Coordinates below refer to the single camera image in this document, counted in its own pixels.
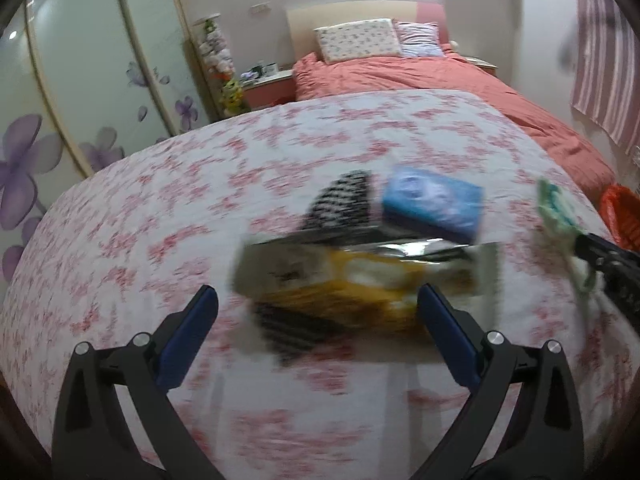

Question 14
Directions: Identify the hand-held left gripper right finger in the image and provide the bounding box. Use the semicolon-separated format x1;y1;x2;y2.
407;282;586;480

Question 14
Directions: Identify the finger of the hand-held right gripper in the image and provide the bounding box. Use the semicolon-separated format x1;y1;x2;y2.
574;232;640;273

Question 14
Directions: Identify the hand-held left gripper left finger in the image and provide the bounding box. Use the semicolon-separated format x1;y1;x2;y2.
51;284;226;480

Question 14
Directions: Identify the orange plastic basket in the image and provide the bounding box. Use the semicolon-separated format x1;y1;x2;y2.
599;183;640;251

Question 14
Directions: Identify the green cloth item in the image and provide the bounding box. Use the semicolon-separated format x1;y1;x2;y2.
536;179;603;297

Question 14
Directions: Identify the white and yellow snack wrapper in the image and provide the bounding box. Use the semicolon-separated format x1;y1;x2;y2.
232;237;501;346

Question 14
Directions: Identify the blue printed box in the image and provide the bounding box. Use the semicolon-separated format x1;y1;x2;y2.
381;166;485;243

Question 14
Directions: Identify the pink floral blanket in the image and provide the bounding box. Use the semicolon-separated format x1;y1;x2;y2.
0;89;640;480

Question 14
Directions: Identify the black and white checkered cloth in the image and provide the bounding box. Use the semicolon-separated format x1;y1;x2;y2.
252;170;373;366

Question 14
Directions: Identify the pink striped curtain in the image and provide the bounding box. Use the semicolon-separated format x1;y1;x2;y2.
570;0;640;156

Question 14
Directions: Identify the beige nightstand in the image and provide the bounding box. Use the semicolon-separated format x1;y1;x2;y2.
467;55;501;77

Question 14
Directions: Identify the salmon pink duvet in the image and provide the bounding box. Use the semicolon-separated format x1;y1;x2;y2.
292;45;616;201

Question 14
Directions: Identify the pink and white nightstand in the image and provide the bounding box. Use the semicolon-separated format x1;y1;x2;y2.
242;70;297;111

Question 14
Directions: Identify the purple striped pillow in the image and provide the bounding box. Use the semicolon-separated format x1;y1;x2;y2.
394;21;445;58

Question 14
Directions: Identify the stack of plush toys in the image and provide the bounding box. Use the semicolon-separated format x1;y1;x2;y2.
197;14;251;116

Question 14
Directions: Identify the wardrobe with purple flower doors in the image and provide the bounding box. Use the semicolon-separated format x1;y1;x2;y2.
0;0;221;281

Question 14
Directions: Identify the white floral pillow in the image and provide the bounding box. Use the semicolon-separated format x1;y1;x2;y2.
314;18;402;64

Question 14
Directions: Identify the cream and pink headboard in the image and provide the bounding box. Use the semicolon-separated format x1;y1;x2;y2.
286;1;447;61

